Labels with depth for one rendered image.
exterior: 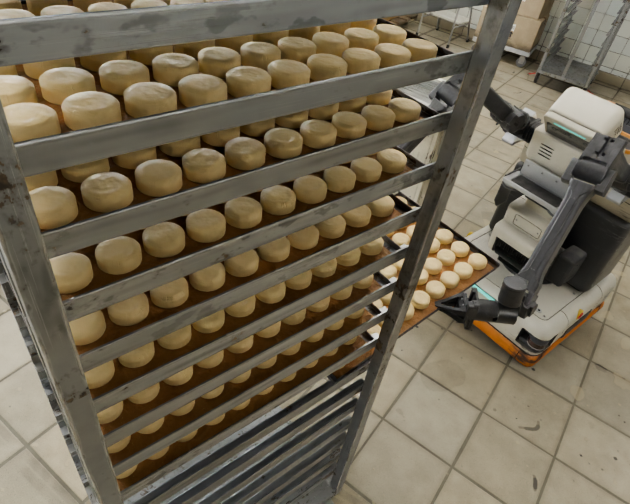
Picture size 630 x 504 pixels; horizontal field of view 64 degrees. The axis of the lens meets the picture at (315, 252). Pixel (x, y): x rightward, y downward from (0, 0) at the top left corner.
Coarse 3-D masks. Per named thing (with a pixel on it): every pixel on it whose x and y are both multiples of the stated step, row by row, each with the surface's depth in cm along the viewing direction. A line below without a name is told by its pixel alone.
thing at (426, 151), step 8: (400, 88) 229; (408, 88) 230; (416, 88) 231; (424, 88) 232; (416, 96) 224; (424, 96) 225; (432, 136) 207; (440, 136) 208; (424, 144) 211; (432, 144) 209; (416, 152) 215; (424, 152) 213; (432, 152) 211; (424, 160) 214; (432, 160) 215; (416, 184) 223; (424, 184) 223; (408, 192) 228; (416, 192) 225; (424, 192) 228; (416, 200) 227
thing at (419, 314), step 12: (456, 240) 147; (468, 252) 144; (396, 276) 137; (432, 276) 137; (480, 276) 137; (420, 288) 134; (456, 288) 134; (432, 300) 131; (420, 312) 128; (408, 324) 126; (372, 348) 120; (360, 360) 118; (336, 372) 116
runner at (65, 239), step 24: (432, 120) 73; (360, 144) 66; (384, 144) 69; (264, 168) 57; (288, 168) 60; (312, 168) 62; (192, 192) 52; (216, 192) 55; (240, 192) 57; (96, 216) 47; (120, 216) 49; (144, 216) 50; (168, 216) 52; (48, 240) 45; (72, 240) 47; (96, 240) 48
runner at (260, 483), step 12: (348, 420) 138; (324, 432) 134; (336, 432) 132; (312, 444) 131; (324, 444) 131; (300, 456) 125; (276, 468) 125; (288, 468) 124; (264, 480) 123; (240, 492) 120; (252, 492) 118
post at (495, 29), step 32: (512, 0) 63; (480, 32) 67; (480, 64) 69; (480, 96) 72; (448, 128) 77; (448, 160) 79; (448, 192) 83; (416, 224) 89; (416, 256) 92; (384, 320) 106; (384, 352) 110; (352, 416) 132; (352, 448) 139
